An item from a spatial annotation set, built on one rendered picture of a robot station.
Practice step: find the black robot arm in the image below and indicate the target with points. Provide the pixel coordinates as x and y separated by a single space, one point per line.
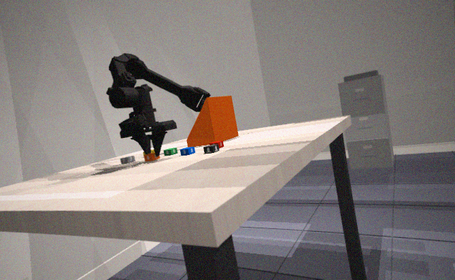
126 69

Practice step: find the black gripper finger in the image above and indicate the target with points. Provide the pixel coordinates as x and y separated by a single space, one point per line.
144 142
157 141

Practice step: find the blue block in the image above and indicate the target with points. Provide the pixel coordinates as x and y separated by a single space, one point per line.
187 151

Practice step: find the green block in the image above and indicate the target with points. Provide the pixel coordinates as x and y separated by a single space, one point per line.
170 151

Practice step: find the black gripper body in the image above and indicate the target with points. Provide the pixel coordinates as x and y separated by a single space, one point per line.
156 127

